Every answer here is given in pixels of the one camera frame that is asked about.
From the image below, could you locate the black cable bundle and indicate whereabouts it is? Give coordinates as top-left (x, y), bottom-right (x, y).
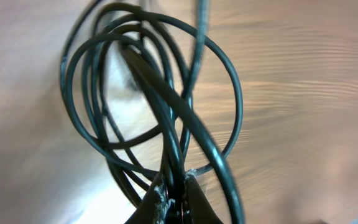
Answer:
top-left (59, 0), bottom-right (246, 224)

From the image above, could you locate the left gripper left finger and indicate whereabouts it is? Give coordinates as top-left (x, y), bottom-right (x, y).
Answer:
top-left (125, 173), bottom-right (170, 224)

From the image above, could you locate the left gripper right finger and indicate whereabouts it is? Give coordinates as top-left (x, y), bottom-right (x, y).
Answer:
top-left (183, 169), bottom-right (223, 224)

